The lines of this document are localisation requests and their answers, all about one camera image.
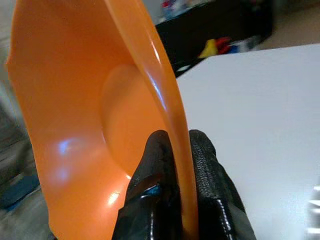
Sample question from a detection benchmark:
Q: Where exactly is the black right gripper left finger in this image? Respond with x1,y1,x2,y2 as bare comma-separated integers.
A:
111,129,187,240

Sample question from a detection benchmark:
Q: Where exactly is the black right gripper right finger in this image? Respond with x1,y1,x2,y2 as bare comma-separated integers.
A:
187,128,256,240

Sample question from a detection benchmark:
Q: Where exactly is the orange plastic plate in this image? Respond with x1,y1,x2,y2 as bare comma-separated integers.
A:
5,0,201,240

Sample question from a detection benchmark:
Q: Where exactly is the yellow toy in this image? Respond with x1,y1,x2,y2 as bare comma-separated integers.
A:
198,39,218,59

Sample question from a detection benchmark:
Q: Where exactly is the blue mat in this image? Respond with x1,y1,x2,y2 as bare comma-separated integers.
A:
0,174,41,210

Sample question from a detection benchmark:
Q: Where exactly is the red toy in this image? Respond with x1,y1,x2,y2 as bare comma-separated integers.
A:
214,36,232,55

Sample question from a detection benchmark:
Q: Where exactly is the black cabinet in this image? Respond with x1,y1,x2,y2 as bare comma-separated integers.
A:
154,0,274,78

